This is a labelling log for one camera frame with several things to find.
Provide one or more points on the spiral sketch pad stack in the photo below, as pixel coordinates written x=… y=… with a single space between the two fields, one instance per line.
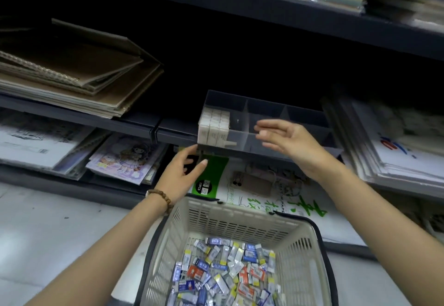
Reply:
x=34 y=142

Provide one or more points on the pile of mixed packaged erasers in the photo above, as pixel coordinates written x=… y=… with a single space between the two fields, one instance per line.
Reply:
x=225 y=274

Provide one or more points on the person's left hand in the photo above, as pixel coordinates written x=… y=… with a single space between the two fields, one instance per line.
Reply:
x=173 y=181

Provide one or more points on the person's right hand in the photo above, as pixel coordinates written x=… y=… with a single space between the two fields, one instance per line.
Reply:
x=298 y=144

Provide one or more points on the white poster paper stack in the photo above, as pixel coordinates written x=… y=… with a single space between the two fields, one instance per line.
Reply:
x=399 y=153

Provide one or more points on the beige plastic shopping basket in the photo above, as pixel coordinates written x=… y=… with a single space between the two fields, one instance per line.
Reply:
x=225 y=208

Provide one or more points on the purple cartoon cover book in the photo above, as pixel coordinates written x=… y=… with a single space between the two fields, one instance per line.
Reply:
x=125 y=160

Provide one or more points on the brown sketchbook stack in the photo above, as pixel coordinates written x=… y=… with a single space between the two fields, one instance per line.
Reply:
x=76 y=70

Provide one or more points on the green and white paper pack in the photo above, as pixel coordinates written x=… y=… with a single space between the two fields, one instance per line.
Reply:
x=215 y=170

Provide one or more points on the person's left forearm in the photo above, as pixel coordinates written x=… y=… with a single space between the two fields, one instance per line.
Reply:
x=97 y=257

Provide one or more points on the row of sorted white erasers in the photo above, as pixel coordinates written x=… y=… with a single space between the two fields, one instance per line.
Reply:
x=213 y=127

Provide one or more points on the person's right forearm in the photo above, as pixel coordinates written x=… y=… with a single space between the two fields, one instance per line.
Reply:
x=388 y=240

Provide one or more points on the clear plastic divided tray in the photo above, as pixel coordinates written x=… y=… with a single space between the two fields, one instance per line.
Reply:
x=295 y=115

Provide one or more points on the dark metal shelf unit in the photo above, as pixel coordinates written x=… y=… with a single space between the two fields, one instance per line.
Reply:
x=277 y=7

